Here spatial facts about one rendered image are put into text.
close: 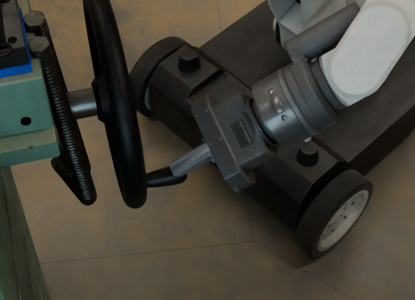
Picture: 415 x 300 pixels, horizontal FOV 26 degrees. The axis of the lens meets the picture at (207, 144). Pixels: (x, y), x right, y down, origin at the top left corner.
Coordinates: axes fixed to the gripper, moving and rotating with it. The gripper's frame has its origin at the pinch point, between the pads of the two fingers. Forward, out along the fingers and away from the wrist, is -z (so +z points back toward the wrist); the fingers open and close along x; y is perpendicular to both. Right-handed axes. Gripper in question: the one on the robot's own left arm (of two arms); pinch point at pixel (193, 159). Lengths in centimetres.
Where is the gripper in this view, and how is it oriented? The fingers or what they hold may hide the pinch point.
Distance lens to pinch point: 110.7
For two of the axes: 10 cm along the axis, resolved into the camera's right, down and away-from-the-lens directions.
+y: -3.4, -0.6, -9.4
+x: -4.2, -8.8, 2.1
